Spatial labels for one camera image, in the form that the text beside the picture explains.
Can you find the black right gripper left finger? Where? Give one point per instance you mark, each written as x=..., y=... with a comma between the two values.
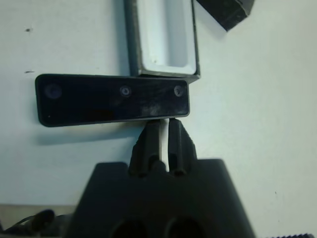
x=146, y=153

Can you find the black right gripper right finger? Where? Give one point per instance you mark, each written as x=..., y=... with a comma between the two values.
x=180, y=148

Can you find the black box white insert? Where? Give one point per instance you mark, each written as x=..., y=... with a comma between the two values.
x=163, y=37

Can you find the black camera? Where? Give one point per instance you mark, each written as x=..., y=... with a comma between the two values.
x=99, y=101

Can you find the black box lid camera print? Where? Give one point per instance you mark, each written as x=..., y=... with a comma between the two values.
x=227, y=12

